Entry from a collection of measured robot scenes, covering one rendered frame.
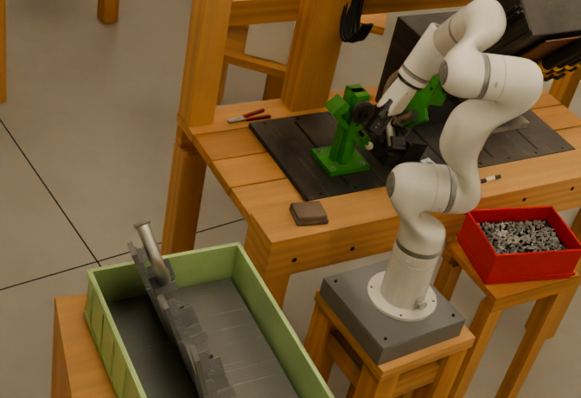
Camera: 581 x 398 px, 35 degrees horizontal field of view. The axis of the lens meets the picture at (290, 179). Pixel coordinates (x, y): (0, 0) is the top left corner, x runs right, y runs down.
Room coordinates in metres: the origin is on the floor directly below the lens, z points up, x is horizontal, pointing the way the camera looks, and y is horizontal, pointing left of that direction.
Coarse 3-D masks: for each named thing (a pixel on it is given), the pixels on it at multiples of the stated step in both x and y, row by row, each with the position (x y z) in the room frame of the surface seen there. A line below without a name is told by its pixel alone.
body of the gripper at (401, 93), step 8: (400, 80) 2.15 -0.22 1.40; (392, 88) 2.14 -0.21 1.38; (400, 88) 2.13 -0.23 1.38; (408, 88) 2.13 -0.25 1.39; (416, 88) 2.14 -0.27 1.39; (384, 96) 2.13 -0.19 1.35; (392, 96) 2.13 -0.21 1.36; (400, 96) 2.12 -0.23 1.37; (408, 96) 2.14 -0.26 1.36; (384, 104) 2.16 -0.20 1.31; (392, 104) 2.12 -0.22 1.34; (400, 104) 2.13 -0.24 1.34; (392, 112) 2.11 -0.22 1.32; (400, 112) 2.18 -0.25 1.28
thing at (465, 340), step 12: (324, 300) 1.86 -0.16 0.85; (336, 324) 1.80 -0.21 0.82; (348, 336) 1.76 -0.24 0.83; (468, 336) 1.84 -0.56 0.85; (360, 348) 1.72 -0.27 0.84; (432, 348) 1.77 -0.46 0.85; (444, 348) 1.78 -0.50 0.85; (456, 348) 1.81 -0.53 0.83; (372, 360) 1.68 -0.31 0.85; (396, 360) 1.70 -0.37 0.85; (408, 360) 1.71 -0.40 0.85; (420, 360) 1.72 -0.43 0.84; (432, 360) 1.76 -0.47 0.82; (372, 372) 1.67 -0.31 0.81; (384, 372) 1.65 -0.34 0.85; (396, 372) 1.68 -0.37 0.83
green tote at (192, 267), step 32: (192, 256) 1.80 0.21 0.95; (224, 256) 1.85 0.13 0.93; (96, 288) 1.60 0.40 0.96; (128, 288) 1.71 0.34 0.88; (256, 288) 1.76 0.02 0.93; (96, 320) 1.59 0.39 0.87; (256, 320) 1.73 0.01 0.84; (288, 352) 1.59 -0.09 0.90; (128, 384) 1.39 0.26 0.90; (320, 384) 1.46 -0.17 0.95
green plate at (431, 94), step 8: (432, 80) 2.57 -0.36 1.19; (424, 88) 2.57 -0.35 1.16; (432, 88) 2.55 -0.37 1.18; (440, 88) 2.57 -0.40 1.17; (416, 96) 2.58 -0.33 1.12; (424, 96) 2.56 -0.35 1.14; (432, 96) 2.54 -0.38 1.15; (440, 96) 2.58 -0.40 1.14; (408, 104) 2.58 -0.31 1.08; (416, 104) 2.56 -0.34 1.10; (424, 104) 2.54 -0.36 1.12; (432, 104) 2.57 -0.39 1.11; (440, 104) 2.59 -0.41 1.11
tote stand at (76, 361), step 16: (64, 304) 1.69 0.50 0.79; (80, 304) 1.70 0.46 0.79; (64, 320) 1.63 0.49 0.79; (80, 320) 1.65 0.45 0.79; (64, 336) 1.58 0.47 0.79; (80, 336) 1.60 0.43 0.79; (64, 352) 1.53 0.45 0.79; (80, 352) 1.54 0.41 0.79; (96, 352) 1.55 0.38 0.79; (64, 368) 1.52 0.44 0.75; (80, 368) 1.50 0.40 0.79; (96, 368) 1.51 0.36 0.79; (64, 384) 1.50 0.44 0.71; (80, 384) 1.45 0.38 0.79; (96, 384) 1.46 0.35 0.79
